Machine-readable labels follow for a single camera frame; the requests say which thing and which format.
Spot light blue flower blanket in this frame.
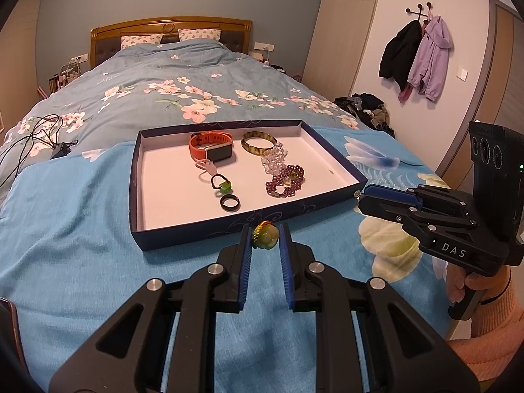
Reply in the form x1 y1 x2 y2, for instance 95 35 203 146
0 126 451 393

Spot purple jacket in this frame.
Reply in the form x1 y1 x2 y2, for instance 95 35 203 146
398 15 453 103

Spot pale jade pendant pink cord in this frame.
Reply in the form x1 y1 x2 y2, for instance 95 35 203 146
194 158 220 175

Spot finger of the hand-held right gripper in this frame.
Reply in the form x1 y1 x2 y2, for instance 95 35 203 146
363 183 476 215
354 194 479 235

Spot beige wardrobe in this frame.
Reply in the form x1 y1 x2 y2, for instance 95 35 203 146
303 0 384 100

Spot wooden bed headboard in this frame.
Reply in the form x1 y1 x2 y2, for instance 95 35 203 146
90 17 253 68

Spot bedside clutter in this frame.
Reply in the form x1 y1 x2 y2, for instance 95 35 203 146
47 63 83 93

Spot wooden door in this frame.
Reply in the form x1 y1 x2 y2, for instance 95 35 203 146
434 0 524 191

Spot black jacket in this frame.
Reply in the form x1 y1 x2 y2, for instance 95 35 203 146
378 19 422 91

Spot clear crystal bead bracelet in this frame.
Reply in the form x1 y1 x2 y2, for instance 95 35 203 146
261 144 291 175

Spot smartphone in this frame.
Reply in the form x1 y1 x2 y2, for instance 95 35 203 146
0 299 26 371

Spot tortoiseshell bangle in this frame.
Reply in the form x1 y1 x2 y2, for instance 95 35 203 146
241 130 280 157

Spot grey-blue floral duvet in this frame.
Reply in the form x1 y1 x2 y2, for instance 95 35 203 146
0 40 372 199

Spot dark blue box tray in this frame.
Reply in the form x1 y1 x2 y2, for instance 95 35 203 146
129 120 368 251

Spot black wall coat hook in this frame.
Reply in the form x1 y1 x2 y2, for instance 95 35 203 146
405 3 433 22

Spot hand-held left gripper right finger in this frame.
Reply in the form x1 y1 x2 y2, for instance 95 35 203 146
278 223 480 393

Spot patterned pillow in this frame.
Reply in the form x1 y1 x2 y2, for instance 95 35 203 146
178 28 224 43
121 34 163 50

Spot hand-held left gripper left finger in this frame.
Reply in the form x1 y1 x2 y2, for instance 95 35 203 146
48 224 252 393

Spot pile of dark clothes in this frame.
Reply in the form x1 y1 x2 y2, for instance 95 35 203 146
333 93 396 138

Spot black cord ring green bead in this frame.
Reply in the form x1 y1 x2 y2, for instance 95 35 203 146
210 174 234 194

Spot person's right forearm pink sleeve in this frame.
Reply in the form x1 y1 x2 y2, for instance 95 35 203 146
445 284 524 393

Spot purple bead bracelet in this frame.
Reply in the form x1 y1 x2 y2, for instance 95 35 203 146
264 164 306 198

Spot yellow green round pendant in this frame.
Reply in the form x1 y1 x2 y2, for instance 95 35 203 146
251 220 280 251

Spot person's right hand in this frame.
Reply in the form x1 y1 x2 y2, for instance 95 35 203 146
445 268 512 321

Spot black cables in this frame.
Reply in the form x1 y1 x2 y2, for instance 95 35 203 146
0 115 65 166

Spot small black device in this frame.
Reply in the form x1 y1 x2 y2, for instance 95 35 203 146
49 141 79 160

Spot orange smartwatch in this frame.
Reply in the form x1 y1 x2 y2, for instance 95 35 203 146
189 131 235 164

